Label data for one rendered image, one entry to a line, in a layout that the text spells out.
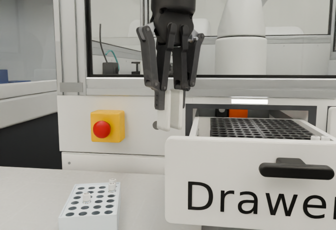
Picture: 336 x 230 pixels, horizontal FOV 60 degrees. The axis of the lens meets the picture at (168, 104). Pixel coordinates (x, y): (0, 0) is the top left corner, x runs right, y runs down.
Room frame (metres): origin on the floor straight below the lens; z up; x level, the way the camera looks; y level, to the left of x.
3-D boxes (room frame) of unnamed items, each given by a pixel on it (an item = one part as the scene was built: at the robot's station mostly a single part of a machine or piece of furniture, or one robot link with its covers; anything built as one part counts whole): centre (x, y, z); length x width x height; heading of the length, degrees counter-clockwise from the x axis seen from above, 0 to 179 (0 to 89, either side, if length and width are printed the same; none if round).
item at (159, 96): (0.48, 0.02, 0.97); 0.03 x 0.01 x 0.05; 128
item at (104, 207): (0.46, 0.12, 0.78); 0.12 x 0.08 x 0.04; 7
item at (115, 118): (0.68, 0.14, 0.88); 0.07 x 0.05 x 0.07; 82
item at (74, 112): (1.13, -0.29, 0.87); 1.02 x 0.95 x 0.14; 82
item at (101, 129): (0.65, 0.15, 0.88); 0.04 x 0.03 x 0.04; 82
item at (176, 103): (0.51, -0.01, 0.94); 0.03 x 0.01 x 0.07; 37
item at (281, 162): (0.31, -0.14, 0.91); 0.07 x 0.04 x 0.01; 82
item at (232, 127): (0.53, -0.17, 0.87); 0.22 x 0.18 x 0.06; 172
